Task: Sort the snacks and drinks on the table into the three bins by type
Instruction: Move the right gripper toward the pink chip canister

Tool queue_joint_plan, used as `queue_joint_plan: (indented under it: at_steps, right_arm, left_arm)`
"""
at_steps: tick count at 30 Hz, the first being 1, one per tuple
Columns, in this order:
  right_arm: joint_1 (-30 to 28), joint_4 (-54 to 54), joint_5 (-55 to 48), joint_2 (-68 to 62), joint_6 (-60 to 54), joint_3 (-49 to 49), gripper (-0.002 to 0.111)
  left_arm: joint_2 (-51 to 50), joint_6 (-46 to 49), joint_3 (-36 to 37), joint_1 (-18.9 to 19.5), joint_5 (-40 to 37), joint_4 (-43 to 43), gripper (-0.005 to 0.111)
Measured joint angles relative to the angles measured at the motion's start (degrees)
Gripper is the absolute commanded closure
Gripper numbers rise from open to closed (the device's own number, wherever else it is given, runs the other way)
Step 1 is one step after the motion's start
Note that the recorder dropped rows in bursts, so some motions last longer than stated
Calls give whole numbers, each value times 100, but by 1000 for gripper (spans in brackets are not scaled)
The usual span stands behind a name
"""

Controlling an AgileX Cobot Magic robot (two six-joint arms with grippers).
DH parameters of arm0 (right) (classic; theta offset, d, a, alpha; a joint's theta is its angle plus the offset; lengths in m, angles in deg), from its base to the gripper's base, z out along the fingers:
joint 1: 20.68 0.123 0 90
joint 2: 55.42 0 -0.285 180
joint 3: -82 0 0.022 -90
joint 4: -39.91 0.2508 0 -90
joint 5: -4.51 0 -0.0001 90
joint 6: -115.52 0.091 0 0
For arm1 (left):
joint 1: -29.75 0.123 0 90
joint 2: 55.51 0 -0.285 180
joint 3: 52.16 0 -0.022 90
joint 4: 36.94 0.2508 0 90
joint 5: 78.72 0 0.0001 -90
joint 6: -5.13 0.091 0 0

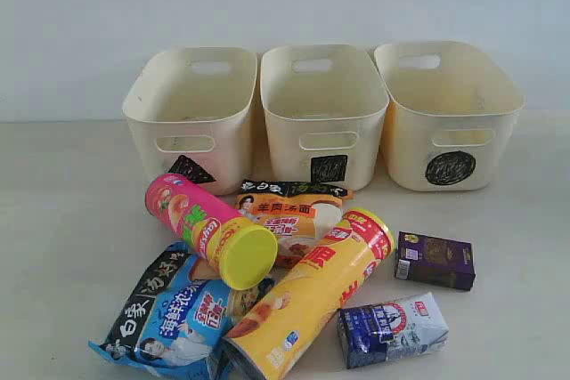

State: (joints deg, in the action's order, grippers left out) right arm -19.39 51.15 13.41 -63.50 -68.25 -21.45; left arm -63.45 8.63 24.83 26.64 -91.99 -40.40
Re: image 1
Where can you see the orange instant noodle bag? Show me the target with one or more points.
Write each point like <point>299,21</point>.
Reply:
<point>297,213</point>

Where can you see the pink chips can yellow lid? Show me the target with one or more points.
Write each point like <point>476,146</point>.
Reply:
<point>239,250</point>

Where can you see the purple drink carton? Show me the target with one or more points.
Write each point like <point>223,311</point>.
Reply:
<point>435,261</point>

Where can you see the blue white milk carton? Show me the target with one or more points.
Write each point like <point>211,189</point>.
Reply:
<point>394,330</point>

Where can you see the blue instant noodle bag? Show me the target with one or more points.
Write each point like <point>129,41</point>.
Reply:
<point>173,321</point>

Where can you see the cream bin with square mark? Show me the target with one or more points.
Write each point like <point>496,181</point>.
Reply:
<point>324,111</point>

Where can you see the cream bin with triangle mark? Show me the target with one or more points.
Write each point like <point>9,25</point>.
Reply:
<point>194,105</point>

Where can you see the cream bin with circle mark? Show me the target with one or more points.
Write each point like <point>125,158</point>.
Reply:
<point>451,113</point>

